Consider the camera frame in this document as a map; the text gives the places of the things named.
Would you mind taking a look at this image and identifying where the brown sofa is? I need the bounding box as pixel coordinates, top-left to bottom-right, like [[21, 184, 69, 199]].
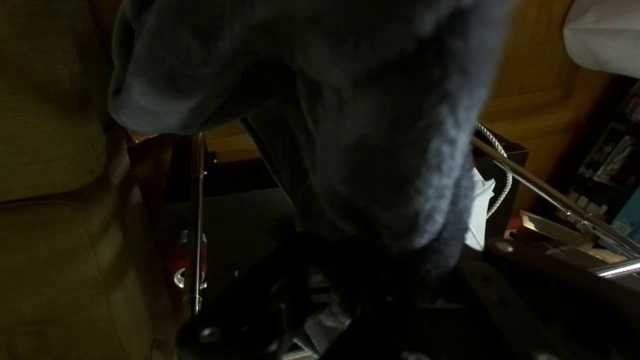
[[0, 0, 174, 360]]

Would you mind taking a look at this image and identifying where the white cloth on table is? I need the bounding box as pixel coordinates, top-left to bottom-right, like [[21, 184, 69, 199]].
[[463, 171, 495, 253]]

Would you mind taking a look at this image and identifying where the gray robe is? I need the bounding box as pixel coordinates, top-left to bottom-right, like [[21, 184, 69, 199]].
[[108, 0, 512, 269]]

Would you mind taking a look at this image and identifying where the metal clothes rack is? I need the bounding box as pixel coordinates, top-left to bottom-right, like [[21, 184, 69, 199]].
[[188, 123, 640, 317]]

